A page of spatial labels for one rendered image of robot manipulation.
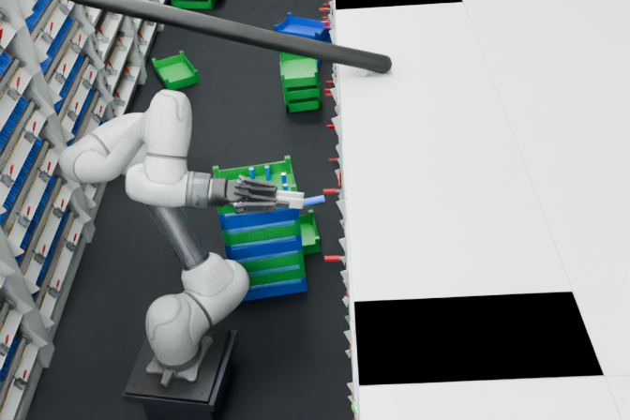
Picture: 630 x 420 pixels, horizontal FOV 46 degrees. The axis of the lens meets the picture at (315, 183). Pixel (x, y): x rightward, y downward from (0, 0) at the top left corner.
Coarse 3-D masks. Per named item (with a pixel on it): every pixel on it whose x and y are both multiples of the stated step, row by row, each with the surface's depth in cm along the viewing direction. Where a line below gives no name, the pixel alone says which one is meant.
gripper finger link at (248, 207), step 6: (240, 204) 183; (246, 204) 183; (252, 204) 183; (258, 204) 184; (264, 204) 184; (270, 204) 184; (246, 210) 184; (252, 210) 184; (258, 210) 185; (264, 210) 185
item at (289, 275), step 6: (300, 264) 295; (288, 270) 296; (294, 270) 296; (300, 270) 297; (252, 276) 295; (258, 276) 295; (264, 276) 296; (270, 276) 296; (276, 276) 297; (282, 276) 297; (288, 276) 298; (294, 276) 298; (300, 276) 299; (252, 282) 297; (258, 282) 297; (264, 282) 298; (270, 282) 298
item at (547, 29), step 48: (480, 0) 114; (528, 0) 113; (576, 0) 112; (624, 0) 111; (528, 48) 102; (576, 48) 101; (624, 48) 100; (528, 96) 92; (576, 96) 92; (624, 96) 91; (528, 144) 84; (576, 144) 84; (624, 144) 83; (576, 192) 77; (624, 192) 77; (576, 240) 72; (624, 240) 71; (576, 288) 67; (624, 288) 67; (624, 336) 62
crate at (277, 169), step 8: (288, 160) 284; (216, 168) 282; (240, 168) 285; (248, 168) 286; (256, 168) 286; (272, 168) 287; (280, 168) 288; (288, 168) 287; (216, 176) 284; (224, 176) 286; (232, 176) 287; (248, 176) 288; (256, 176) 288; (264, 176) 288; (272, 176) 288; (280, 176) 287; (288, 176) 287; (280, 184) 284; (288, 184) 283; (224, 208) 271; (232, 208) 272
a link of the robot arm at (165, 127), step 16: (160, 96) 181; (176, 96) 182; (144, 112) 187; (160, 112) 180; (176, 112) 180; (144, 128) 183; (160, 128) 180; (176, 128) 180; (128, 144) 198; (160, 144) 180; (176, 144) 181; (80, 160) 217; (96, 160) 213; (112, 160) 204; (128, 160) 204; (80, 176) 218; (96, 176) 212; (112, 176) 209
